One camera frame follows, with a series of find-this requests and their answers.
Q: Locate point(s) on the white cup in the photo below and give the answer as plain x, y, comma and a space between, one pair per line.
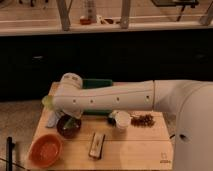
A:
123, 120

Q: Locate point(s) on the black stand post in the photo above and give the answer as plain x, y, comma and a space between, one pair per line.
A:
9, 148

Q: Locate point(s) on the light green cup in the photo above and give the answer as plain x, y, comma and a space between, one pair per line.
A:
47, 102

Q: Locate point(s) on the small wooden box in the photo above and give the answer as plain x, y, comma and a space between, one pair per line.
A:
96, 145

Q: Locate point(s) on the red bowl on shelf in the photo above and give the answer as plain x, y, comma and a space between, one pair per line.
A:
84, 21

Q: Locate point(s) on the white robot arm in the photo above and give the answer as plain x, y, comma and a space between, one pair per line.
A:
191, 101

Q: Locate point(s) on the green pepper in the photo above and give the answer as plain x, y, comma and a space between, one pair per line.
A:
71, 123

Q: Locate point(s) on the dark purple bowl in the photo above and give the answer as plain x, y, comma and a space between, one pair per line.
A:
69, 133

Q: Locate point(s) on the white crumpled cloth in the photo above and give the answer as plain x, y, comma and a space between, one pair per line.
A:
53, 119

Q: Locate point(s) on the green dish rack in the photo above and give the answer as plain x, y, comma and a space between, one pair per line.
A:
97, 83

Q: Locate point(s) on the orange bowl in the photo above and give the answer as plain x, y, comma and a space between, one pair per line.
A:
45, 151

